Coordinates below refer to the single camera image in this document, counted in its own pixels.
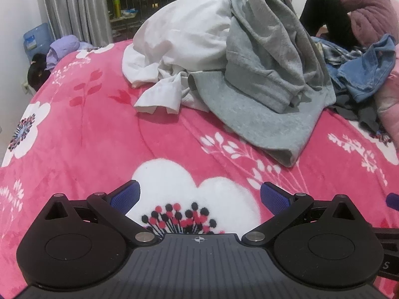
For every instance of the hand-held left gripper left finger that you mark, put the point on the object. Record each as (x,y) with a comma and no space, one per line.
(126,194)

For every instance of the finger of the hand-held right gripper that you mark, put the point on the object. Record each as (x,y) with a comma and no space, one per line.
(393,200)

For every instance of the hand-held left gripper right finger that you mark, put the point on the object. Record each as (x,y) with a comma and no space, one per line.
(276,196)

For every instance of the grey sweatshirt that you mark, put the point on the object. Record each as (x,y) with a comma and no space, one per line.
(265,68)

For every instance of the white garment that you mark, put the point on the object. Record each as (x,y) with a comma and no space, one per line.
(174,37)

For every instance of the pink floral blanket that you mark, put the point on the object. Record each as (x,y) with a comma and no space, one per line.
(109,130)

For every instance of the pink quilt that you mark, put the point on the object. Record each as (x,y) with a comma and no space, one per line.
(389,106)

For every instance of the blue denim garment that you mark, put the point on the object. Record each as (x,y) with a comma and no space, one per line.
(364,71)

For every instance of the black fluffy object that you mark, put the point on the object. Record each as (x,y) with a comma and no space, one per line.
(37,73)

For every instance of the plaid shirt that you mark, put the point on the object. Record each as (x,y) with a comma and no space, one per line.
(339,54)

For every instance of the lavender garment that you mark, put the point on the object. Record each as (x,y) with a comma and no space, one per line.
(62,48)

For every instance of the blue water jug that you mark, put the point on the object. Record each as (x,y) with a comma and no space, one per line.
(36,39)

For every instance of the blue white packet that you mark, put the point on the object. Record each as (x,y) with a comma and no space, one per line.
(129,12)

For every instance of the green bottle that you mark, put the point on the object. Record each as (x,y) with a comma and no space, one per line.
(117,8)

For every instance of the grey curtain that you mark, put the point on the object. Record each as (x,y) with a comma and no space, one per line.
(74,6)

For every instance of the white wall socket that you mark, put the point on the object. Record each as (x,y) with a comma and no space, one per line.
(26,87)

